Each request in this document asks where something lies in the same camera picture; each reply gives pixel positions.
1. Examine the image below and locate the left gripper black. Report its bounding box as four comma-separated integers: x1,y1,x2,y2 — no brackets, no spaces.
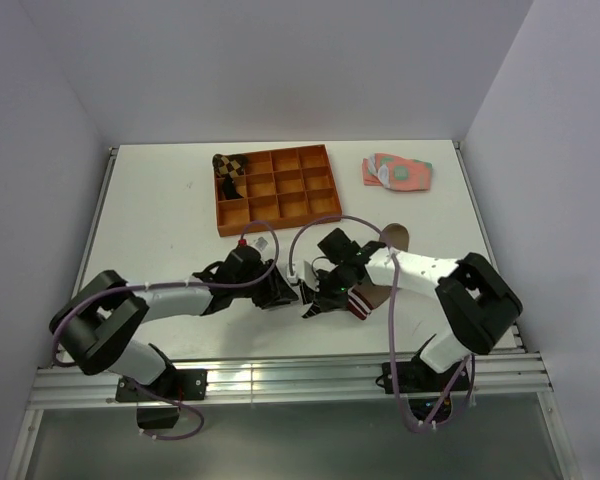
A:
233,259,298,309

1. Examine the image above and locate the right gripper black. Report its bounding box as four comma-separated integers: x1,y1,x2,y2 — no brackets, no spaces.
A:
307,263,353,312

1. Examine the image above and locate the brown sock striped cuff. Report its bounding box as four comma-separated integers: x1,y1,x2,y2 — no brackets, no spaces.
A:
347,223,410,320

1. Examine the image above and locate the black white striped sock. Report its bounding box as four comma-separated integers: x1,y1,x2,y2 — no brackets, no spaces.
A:
299,281,321,319

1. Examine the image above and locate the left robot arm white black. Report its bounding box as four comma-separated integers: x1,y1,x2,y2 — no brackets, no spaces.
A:
49,243,298,399

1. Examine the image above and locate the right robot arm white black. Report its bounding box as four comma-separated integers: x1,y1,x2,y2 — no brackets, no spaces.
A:
307,228,523,390

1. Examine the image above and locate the orange compartment tray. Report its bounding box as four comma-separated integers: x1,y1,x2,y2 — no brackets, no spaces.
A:
214,144,342,237

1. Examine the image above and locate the pink green dotted sock pair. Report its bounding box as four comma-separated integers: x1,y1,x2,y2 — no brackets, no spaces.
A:
361,153,433,192

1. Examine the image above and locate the checkered brown rolled sock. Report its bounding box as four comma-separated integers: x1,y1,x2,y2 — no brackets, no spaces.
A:
212,154,249,200

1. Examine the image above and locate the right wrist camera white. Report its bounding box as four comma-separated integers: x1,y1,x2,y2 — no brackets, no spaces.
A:
286,260,318,296

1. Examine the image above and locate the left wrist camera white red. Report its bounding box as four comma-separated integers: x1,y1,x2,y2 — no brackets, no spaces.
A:
238,236,269,253

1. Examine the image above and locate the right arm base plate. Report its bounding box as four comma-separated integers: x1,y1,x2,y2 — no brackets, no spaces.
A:
375,359,470,394

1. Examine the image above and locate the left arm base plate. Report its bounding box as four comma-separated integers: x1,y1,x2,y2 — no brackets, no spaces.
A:
115,369,207,403

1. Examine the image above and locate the aluminium rail frame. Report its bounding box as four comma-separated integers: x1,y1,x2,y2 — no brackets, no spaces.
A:
26,352,552,410

